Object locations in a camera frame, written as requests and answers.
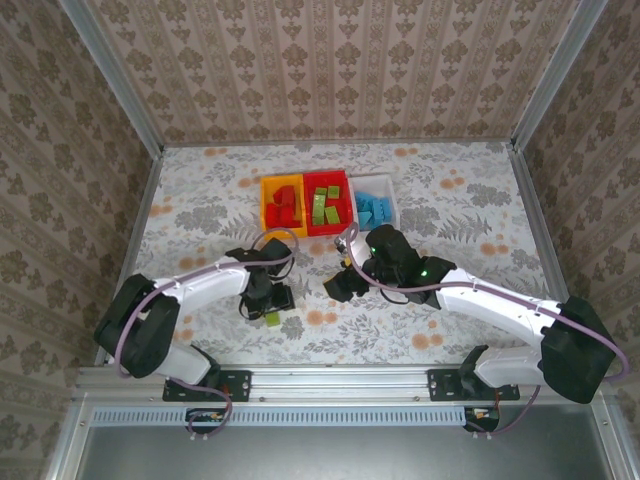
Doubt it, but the white plastic bin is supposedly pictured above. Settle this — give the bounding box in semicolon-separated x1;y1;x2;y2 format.
348;173;400;229

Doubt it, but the yellow plastic bin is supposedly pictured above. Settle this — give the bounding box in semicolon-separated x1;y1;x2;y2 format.
259;173;307;237

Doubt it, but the red plastic bin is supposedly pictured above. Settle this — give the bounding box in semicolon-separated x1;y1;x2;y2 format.
303;170;355;237

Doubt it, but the floral patterned table cover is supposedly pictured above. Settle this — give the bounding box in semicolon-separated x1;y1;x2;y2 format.
107;141;571;366

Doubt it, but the black power connector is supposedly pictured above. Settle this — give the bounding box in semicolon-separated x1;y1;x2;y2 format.
463;407;501;434
185;407;227;435

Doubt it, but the grey metal sheet panel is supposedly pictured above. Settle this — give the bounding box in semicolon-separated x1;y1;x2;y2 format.
74;424;624;480

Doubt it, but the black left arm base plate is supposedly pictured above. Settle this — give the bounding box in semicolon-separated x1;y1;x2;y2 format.
162;368;252;403

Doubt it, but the wide aluminium mounting rail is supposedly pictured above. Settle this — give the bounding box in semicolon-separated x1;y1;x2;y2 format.
74;363;619;402

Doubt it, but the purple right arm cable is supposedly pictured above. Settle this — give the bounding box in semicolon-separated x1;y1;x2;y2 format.
339;222;630;441

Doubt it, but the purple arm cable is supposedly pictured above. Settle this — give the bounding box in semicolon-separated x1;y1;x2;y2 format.
114;227;301;444
339;222;630;441

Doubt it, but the aluminium table edge rail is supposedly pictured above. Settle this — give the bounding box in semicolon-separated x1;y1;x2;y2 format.
94;147;166;366
160;137;516;150
509;144;591;364

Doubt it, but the slotted white cable duct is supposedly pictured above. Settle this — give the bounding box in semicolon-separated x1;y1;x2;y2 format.
92;405;469;427

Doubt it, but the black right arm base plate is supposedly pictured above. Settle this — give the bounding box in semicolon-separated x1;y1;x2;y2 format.
427;368;521;402

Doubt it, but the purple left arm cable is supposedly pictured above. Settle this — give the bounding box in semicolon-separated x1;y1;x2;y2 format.
114;227;301;444

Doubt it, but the aluminium lower frame rail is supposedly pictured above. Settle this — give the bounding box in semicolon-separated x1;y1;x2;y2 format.
592;394;639;480
44;394;96;480

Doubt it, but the aluminium frame post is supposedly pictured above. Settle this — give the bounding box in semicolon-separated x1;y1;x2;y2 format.
58;0;166;156
509;0;609;151

